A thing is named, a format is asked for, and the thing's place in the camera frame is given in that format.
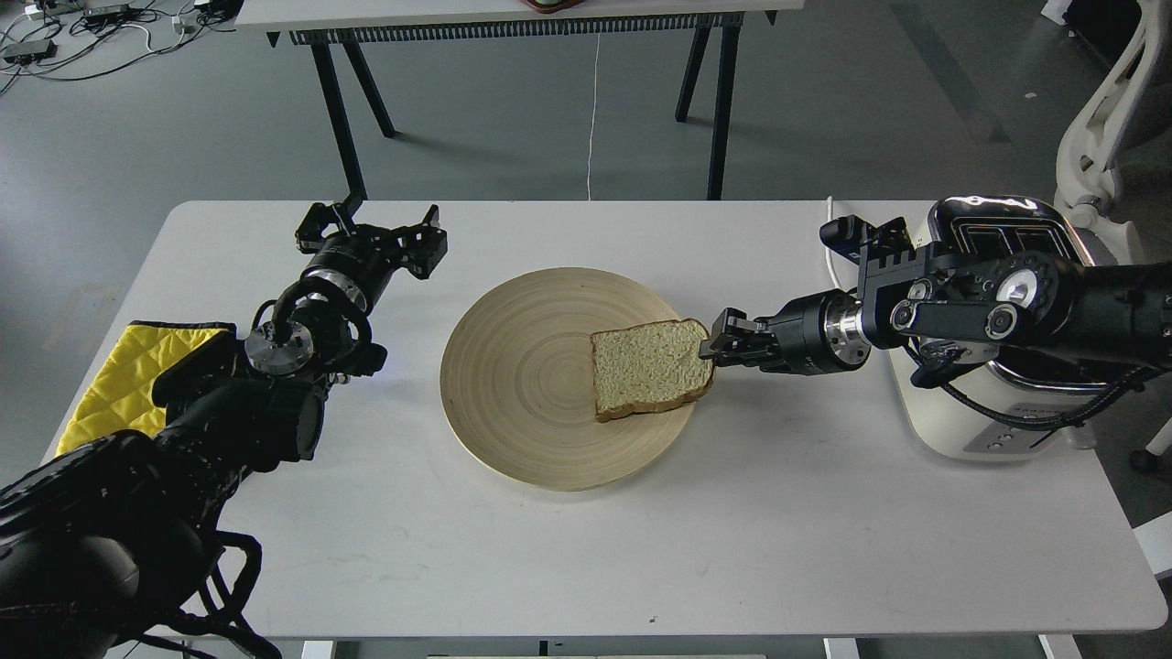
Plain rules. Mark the white office chair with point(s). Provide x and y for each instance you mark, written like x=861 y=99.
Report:
x=1087 y=171

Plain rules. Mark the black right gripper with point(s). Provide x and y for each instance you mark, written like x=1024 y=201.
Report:
x=812 y=335

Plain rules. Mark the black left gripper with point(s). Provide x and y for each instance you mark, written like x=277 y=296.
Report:
x=360 y=259

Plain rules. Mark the slice of bread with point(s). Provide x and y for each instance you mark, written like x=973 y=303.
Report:
x=648 y=368

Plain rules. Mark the yellow quilted cloth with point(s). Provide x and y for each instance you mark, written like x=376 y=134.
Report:
x=119 y=397

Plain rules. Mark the round wooden plate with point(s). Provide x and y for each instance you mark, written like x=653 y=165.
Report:
x=517 y=380

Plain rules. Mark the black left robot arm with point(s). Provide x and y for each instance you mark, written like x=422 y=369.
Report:
x=121 y=535

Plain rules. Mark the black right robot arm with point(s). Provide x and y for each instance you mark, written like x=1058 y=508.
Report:
x=940 y=305

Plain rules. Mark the cream white toaster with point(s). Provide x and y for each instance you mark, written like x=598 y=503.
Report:
x=1018 y=383

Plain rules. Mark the background table with black legs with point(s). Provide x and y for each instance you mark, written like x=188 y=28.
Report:
x=349 y=24

